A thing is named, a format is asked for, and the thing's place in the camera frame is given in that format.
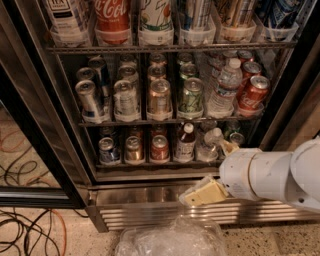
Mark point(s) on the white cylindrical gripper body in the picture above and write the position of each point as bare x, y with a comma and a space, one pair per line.
234, 174

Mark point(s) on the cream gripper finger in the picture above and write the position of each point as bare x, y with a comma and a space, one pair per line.
206, 191
227, 147

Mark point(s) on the red coke can bottom shelf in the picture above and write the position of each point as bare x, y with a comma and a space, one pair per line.
159, 148

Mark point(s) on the red coke can shelf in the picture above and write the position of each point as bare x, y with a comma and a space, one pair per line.
253, 95
159, 148

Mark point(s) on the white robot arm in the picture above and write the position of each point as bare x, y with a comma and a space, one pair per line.
292, 178

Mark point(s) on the green can bottom shelf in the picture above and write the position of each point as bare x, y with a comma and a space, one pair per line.
237, 138

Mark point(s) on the green can shelf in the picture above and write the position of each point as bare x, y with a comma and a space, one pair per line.
190, 100
237, 138

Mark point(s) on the clear water bottle bottom shelf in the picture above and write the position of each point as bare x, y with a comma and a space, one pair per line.
208, 145

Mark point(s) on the clear water bottle shelf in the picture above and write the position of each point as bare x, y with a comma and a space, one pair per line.
225, 88
208, 145

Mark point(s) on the clear water bottle middle shelf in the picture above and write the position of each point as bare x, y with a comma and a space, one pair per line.
225, 88

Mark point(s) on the red coke can middle shelf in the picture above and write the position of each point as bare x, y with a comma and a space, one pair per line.
253, 95

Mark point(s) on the green can middle shelf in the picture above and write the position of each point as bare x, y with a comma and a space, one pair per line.
190, 100

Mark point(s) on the glass fridge door right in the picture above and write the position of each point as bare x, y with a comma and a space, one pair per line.
298, 117

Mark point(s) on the glass fridge door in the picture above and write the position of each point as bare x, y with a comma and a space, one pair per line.
30, 173
298, 117

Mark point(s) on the red coke can behind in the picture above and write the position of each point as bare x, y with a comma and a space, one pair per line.
158, 129

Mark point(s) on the copper can middle shelf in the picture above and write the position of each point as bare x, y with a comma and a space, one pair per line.
159, 104

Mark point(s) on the gold can bottom shelf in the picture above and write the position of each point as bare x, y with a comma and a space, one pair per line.
134, 150

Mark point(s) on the blue can bottom shelf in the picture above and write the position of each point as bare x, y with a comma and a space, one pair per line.
108, 152

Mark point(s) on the white silver can middle shelf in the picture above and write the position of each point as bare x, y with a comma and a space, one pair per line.
126, 106

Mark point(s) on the stainless steel fridge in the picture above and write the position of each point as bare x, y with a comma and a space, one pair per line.
267, 36

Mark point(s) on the green white bottle top shelf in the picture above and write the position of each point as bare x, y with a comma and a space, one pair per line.
155, 21

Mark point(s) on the silver blue can middle shelf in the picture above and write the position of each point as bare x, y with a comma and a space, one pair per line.
92, 108

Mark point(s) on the large coke bottle top shelf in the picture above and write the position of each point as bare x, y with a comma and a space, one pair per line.
112, 20

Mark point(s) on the glass fridge door left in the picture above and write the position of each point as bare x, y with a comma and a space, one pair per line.
30, 173

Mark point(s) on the white tea carton top shelf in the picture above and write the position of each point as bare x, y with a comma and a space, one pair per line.
69, 19

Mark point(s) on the brown tea bottle white cap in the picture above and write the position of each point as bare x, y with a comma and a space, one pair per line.
185, 143

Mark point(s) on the clear plastic bag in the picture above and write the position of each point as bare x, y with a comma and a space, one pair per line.
181, 237

